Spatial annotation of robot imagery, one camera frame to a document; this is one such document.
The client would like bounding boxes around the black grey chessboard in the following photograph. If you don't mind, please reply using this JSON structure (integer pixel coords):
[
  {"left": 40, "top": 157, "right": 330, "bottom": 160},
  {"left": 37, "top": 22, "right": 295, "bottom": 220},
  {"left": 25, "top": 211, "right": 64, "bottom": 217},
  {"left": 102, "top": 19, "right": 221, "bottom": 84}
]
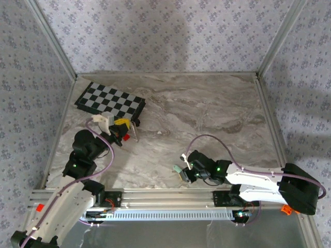
[{"left": 74, "top": 82, "right": 146, "bottom": 128}]

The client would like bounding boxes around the small circuit board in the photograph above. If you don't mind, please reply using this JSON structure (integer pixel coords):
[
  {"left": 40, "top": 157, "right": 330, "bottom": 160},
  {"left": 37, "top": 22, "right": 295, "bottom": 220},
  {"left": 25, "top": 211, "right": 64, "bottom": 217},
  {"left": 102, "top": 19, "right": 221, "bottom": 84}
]
[
  {"left": 232, "top": 209, "right": 255, "bottom": 225},
  {"left": 85, "top": 210, "right": 116, "bottom": 224}
]

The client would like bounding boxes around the grey metal sheet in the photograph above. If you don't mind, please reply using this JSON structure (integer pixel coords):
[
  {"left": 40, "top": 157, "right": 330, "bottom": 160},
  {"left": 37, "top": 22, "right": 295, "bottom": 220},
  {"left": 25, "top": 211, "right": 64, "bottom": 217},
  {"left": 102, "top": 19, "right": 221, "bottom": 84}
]
[{"left": 61, "top": 219, "right": 308, "bottom": 248}]

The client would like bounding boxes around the orange tag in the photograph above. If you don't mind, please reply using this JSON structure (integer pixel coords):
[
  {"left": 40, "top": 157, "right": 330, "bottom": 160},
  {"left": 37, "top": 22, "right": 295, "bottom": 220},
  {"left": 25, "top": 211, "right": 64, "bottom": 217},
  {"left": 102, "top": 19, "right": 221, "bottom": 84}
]
[{"left": 281, "top": 204, "right": 300, "bottom": 215}]

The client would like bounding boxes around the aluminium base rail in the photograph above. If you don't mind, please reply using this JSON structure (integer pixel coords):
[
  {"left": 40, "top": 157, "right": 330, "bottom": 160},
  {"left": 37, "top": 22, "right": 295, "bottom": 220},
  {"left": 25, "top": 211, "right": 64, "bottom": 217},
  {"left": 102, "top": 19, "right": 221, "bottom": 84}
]
[{"left": 30, "top": 188, "right": 259, "bottom": 209}]

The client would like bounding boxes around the aluminium table edge rail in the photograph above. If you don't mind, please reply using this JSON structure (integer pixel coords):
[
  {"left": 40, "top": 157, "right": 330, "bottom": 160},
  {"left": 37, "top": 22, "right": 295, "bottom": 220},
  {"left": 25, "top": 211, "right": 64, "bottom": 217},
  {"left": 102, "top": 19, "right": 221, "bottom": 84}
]
[
  {"left": 254, "top": 73, "right": 297, "bottom": 171},
  {"left": 38, "top": 77, "right": 78, "bottom": 189}
]

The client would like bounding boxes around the white slotted cable duct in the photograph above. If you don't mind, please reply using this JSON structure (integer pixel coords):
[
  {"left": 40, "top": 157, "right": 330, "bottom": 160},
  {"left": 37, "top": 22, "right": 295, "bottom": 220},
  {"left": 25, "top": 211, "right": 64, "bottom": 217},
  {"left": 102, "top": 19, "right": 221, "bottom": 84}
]
[{"left": 82, "top": 209, "right": 234, "bottom": 222}]

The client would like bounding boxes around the aluminium frame post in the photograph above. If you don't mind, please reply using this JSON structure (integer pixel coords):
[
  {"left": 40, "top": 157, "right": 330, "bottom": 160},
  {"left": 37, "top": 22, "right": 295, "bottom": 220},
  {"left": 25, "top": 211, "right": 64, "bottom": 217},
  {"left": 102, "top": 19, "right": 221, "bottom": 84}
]
[
  {"left": 257, "top": 0, "right": 310, "bottom": 78},
  {"left": 25, "top": 0, "right": 78, "bottom": 81}
]

